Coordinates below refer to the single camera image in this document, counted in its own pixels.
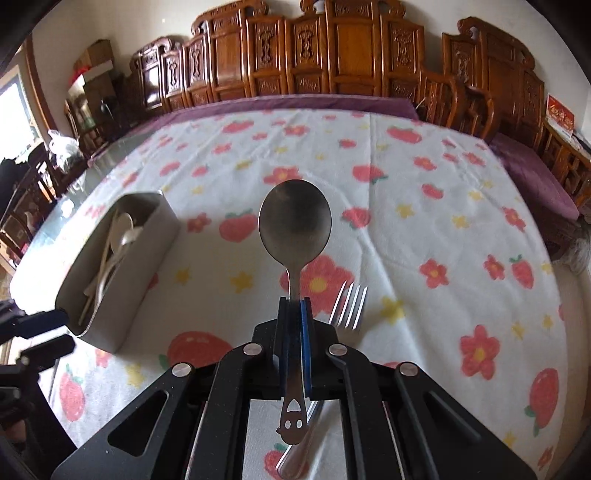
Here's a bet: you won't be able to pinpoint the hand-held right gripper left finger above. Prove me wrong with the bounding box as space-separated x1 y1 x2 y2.
50 296 291 480

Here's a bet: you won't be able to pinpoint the long carved wooden sofa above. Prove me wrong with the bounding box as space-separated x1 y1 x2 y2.
129 0 426 114

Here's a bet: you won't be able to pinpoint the strawberry printed blanket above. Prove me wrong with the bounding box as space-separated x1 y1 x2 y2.
28 108 571 480

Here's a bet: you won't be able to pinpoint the white plastic bag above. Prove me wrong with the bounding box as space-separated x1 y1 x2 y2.
46 129 81 169

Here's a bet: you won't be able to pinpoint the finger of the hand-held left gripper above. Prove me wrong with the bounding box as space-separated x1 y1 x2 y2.
0 300 70 343
18 335 77 366

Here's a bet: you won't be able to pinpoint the white soup spoon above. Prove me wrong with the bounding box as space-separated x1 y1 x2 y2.
95 211 134 301

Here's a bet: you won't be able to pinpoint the dark wooden chair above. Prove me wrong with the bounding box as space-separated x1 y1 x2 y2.
0 143 61 259

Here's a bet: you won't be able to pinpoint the stacked cardboard boxes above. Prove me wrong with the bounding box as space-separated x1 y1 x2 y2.
71 39 116 80

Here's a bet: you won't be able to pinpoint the metal fork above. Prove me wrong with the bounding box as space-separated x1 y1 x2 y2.
276 281 369 480

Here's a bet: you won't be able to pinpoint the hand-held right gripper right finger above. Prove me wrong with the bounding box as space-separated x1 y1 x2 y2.
299 298 539 480

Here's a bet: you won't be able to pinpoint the light bamboo chopstick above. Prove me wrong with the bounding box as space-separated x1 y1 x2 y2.
78 277 100 326

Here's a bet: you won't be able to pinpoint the short purple seat cushion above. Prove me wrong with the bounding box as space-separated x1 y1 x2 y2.
489 134 580 222

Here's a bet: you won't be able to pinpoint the metal rectangular utensil container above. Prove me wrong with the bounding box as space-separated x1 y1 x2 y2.
55 191 181 354

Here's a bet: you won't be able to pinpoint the long purple seat cushion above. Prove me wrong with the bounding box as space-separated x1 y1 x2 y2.
134 95 419 134

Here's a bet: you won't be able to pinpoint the grey plastic bag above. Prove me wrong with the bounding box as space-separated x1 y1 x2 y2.
561 231 591 278

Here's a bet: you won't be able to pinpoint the red wall sign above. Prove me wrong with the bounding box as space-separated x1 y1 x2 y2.
545 95 575 134

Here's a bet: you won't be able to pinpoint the white plastic fork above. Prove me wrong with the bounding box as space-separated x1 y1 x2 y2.
99 225 145 296

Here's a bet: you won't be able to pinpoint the large metal spoon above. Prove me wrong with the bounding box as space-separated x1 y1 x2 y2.
259 180 332 448

